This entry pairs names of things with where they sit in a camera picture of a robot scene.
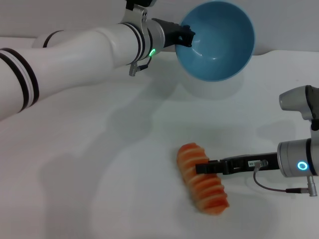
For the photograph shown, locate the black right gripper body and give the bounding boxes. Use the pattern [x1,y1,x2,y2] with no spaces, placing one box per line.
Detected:
[221,152,280,175]

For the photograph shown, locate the orange ridged bread loaf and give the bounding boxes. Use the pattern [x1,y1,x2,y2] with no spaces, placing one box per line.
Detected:
[176,142,230,215]

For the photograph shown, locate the right arm cable with plug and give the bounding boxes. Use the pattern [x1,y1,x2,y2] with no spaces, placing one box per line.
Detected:
[252,160,319,198]

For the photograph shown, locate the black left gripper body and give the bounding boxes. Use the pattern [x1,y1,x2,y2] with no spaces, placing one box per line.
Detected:
[152,17,184,48]

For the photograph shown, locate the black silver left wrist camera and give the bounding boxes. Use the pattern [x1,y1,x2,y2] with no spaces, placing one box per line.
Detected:
[125,0,157,11]

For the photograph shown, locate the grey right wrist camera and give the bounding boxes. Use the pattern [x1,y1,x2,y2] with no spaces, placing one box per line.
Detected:
[279,85,319,130]

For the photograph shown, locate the left arm cable with plug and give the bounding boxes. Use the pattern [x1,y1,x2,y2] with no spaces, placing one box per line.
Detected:
[128,55,153,77]

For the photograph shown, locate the blue bowl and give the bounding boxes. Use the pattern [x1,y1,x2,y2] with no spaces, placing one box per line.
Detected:
[174,0,256,99]

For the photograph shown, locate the arm cable with plug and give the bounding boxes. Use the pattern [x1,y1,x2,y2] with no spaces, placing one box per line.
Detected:
[252,160,319,198]
[128,55,153,77]

